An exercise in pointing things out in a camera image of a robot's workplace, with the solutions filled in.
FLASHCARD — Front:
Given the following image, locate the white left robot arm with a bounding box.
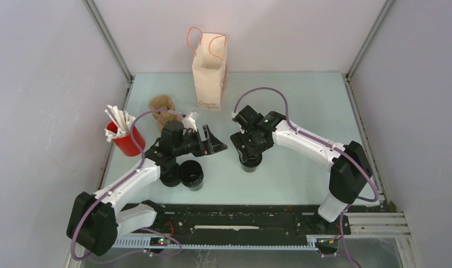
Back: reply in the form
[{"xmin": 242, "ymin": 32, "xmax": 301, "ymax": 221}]
[{"xmin": 66, "ymin": 121, "xmax": 227, "ymax": 256}]

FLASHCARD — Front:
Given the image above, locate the black takeout cup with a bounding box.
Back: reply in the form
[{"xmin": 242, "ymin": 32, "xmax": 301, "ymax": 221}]
[{"xmin": 241, "ymin": 155, "xmax": 262, "ymax": 173}]

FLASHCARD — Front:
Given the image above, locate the red cup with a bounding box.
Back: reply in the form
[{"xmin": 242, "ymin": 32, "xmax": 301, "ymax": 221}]
[{"xmin": 107, "ymin": 126, "xmax": 145, "ymax": 157}]

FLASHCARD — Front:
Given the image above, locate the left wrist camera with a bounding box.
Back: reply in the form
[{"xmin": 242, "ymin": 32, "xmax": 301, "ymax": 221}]
[{"xmin": 182, "ymin": 110, "xmax": 199, "ymax": 132}]

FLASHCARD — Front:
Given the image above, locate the white paper bag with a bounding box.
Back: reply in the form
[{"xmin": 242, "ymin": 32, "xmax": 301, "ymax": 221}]
[{"xmin": 186, "ymin": 26, "xmax": 229, "ymax": 111}]

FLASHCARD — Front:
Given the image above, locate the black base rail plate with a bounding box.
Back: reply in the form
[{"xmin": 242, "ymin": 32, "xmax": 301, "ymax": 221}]
[{"xmin": 151, "ymin": 204, "xmax": 351, "ymax": 247}]

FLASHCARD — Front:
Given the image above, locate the brown pulp cup carrier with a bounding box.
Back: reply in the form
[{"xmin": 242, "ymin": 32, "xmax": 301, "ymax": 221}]
[{"xmin": 149, "ymin": 95, "xmax": 183, "ymax": 132}]

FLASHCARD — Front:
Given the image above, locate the black cup stack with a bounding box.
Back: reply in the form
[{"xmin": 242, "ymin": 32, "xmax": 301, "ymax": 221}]
[{"xmin": 178, "ymin": 160, "xmax": 204, "ymax": 192}]

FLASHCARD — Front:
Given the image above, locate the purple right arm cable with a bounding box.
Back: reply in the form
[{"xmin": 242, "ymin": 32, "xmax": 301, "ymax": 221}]
[{"xmin": 233, "ymin": 87, "xmax": 380, "ymax": 268}]

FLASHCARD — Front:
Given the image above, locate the aluminium frame post right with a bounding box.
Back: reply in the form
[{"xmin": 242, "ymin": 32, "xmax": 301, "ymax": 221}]
[{"xmin": 346, "ymin": 0, "xmax": 397, "ymax": 81}]

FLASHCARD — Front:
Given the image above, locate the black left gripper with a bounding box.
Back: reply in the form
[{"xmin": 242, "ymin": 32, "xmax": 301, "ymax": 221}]
[{"xmin": 173, "ymin": 125, "xmax": 227, "ymax": 157}]

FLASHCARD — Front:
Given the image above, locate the aluminium frame post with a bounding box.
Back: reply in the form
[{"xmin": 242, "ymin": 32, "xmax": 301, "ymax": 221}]
[
  {"xmin": 83, "ymin": 0, "xmax": 134, "ymax": 84},
  {"xmin": 346, "ymin": 0, "xmax": 397, "ymax": 81}
]

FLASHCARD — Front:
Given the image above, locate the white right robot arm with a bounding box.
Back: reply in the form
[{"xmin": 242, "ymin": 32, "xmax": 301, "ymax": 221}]
[{"xmin": 230, "ymin": 106, "xmax": 373, "ymax": 233}]

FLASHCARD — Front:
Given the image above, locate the aluminium frame post left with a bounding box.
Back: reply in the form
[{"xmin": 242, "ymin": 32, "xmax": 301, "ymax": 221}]
[{"xmin": 83, "ymin": 0, "xmax": 134, "ymax": 84}]

